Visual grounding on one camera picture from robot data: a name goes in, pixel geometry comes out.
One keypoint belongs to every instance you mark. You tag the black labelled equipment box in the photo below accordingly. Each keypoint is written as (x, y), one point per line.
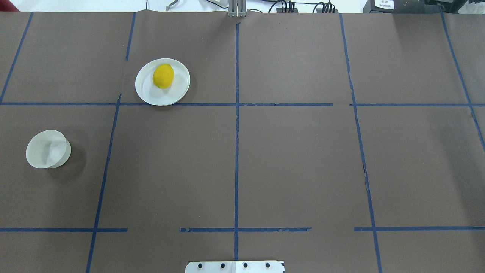
(400, 7)

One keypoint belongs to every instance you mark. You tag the grey camera stand bracket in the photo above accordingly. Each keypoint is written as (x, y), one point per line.
(237, 8)

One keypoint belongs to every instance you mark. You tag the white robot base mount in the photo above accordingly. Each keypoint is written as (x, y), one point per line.
(257, 266)

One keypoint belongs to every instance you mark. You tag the white paper bowl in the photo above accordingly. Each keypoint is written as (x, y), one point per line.
(48, 150)

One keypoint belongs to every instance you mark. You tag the white round plate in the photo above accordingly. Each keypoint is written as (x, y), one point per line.
(151, 94)

